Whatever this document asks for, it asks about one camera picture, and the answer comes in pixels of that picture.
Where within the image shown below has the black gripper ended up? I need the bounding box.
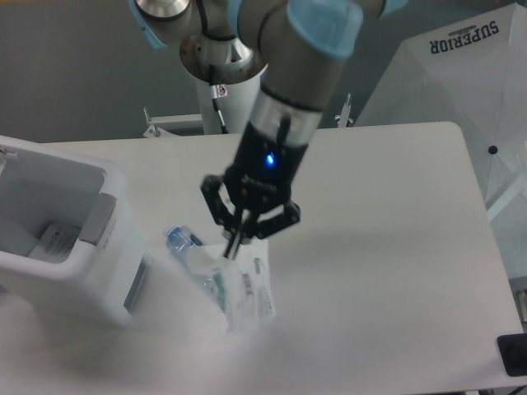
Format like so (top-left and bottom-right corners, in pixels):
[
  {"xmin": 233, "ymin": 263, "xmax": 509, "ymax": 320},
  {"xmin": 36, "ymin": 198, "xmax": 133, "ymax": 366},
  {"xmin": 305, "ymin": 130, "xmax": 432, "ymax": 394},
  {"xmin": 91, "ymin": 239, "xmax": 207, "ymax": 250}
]
[{"xmin": 200, "ymin": 121, "xmax": 308, "ymax": 258}]

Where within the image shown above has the white plastic wrapper bag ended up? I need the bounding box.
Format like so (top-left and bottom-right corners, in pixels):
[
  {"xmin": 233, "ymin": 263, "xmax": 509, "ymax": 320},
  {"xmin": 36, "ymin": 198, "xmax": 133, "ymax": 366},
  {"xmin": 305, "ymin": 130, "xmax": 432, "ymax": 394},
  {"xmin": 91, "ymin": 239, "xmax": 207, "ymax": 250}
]
[{"xmin": 187, "ymin": 240, "xmax": 277, "ymax": 332}]

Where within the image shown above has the clear plastic water bottle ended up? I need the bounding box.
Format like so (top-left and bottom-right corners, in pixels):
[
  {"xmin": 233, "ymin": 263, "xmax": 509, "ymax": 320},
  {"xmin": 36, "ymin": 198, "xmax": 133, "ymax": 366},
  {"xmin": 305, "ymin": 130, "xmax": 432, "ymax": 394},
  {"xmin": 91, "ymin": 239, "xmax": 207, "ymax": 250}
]
[{"xmin": 163, "ymin": 225, "xmax": 216, "ymax": 296}]

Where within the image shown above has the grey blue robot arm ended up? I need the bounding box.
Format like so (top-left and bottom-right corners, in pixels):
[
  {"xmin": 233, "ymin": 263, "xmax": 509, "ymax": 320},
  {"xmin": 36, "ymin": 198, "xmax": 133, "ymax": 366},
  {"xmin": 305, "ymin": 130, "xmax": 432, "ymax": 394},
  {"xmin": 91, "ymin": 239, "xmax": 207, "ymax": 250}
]
[{"xmin": 128, "ymin": 1, "xmax": 403, "ymax": 258}]

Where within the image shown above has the white trash can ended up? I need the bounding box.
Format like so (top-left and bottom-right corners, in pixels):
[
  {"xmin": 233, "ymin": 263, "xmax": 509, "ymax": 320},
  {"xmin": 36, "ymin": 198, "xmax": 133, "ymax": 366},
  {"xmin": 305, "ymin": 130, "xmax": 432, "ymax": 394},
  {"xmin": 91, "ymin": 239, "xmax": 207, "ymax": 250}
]
[{"xmin": 1, "ymin": 137, "xmax": 151, "ymax": 327}]

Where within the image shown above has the white paper in bin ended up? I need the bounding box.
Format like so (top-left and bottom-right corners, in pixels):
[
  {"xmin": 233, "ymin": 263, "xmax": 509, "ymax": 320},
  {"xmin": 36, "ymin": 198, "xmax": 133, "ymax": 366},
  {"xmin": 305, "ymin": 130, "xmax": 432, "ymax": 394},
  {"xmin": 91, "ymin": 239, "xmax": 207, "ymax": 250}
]
[{"xmin": 28, "ymin": 221, "xmax": 81, "ymax": 263}]

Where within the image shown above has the white Superior umbrella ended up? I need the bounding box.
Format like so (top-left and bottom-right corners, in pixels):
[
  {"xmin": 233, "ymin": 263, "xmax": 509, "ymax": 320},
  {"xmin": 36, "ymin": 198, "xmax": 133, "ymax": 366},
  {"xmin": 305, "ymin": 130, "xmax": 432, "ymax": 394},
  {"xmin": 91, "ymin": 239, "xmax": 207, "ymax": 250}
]
[{"xmin": 357, "ymin": 3, "xmax": 526, "ymax": 278}]

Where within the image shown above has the black device at corner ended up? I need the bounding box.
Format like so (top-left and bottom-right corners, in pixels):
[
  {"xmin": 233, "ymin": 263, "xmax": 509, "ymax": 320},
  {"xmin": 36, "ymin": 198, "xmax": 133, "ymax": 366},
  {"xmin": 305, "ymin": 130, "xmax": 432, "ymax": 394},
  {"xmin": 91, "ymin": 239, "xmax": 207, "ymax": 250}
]
[{"xmin": 497, "ymin": 333, "xmax": 526, "ymax": 377}]

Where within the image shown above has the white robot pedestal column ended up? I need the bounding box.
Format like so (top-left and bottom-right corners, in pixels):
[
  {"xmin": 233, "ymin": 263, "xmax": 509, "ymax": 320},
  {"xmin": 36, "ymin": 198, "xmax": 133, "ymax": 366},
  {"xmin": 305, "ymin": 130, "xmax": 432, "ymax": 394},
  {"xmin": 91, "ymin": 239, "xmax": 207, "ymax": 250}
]
[{"xmin": 194, "ymin": 72, "xmax": 263, "ymax": 135}]

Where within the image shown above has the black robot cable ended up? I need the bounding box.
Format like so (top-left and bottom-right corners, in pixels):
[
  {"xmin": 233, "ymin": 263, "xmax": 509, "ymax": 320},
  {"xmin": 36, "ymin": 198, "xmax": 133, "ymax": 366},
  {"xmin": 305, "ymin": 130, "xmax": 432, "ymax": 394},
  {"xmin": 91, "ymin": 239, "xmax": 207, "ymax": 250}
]
[{"xmin": 208, "ymin": 65, "xmax": 230, "ymax": 135}]

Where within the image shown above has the white table mounting bracket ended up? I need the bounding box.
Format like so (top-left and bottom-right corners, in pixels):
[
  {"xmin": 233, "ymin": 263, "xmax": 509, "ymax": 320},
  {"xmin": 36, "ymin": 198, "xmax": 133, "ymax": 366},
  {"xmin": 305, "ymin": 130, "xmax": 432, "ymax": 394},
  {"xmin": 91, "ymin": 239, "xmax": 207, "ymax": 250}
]
[{"xmin": 142, "ymin": 106, "xmax": 204, "ymax": 138}]

